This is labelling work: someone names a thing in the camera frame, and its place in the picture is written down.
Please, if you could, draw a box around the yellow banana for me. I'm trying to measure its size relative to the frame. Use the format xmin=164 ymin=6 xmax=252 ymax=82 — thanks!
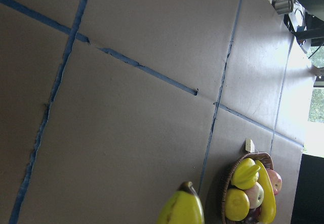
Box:
xmin=156 ymin=181 xmax=205 ymax=224
xmin=255 ymin=160 xmax=276 ymax=223

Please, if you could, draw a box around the paper basket tag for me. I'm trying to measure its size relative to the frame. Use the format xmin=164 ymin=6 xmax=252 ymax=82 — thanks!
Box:
xmin=245 ymin=139 xmax=255 ymax=153

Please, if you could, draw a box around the brown wicker basket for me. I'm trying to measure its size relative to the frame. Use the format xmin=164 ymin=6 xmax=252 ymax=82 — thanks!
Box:
xmin=219 ymin=152 xmax=273 ymax=224

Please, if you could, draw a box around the yellow lemon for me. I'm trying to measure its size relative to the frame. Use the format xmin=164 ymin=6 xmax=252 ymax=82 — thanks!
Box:
xmin=225 ymin=188 xmax=250 ymax=221

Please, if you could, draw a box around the yellow green apple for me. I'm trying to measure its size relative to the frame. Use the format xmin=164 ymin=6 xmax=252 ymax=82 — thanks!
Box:
xmin=244 ymin=182 xmax=264 ymax=209

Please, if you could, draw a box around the red pink apple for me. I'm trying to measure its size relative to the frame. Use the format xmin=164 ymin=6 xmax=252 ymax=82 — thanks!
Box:
xmin=266 ymin=169 xmax=282 ymax=196

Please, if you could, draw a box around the dark purple fruit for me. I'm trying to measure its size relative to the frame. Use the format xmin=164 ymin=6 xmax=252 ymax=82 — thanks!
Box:
xmin=242 ymin=206 xmax=261 ymax=224

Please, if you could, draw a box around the small metal cup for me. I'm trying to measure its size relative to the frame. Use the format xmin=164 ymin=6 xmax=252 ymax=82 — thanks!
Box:
xmin=273 ymin=0 xmax=294 ymax=15

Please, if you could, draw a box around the black monitor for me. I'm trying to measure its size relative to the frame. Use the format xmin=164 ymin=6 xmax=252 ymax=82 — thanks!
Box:
xmin=297 ymin=0 xmax=324 ymax=21

